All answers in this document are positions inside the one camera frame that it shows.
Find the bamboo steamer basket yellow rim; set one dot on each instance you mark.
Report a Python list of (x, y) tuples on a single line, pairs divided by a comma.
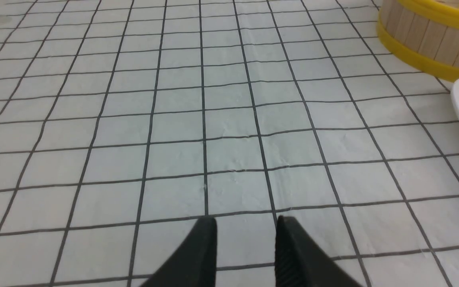
[(423, 34)]

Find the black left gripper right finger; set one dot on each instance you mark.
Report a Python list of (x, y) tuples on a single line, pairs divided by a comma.
[(300, 262)]

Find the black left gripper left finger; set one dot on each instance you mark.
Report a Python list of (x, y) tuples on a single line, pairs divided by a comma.
[(193, 264)]

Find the checkered white tablecloth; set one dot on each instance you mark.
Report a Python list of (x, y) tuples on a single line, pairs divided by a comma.
[(124, 121)]

